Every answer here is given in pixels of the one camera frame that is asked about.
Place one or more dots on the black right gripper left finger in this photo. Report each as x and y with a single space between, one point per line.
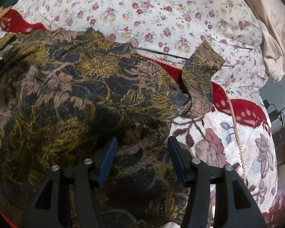
50 204

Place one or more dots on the dark gold floral garment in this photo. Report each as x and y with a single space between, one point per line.
85 104

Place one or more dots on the red and white plush blanket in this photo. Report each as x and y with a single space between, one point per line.
228 142

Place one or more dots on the beige curtain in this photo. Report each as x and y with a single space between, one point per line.
270 16

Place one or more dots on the white floral bedsheet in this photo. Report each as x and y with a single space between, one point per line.
169 30

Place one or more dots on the orange patterned blanket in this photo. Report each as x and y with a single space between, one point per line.
0 15

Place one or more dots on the black power adapter with cable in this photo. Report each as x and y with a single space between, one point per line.
275 114

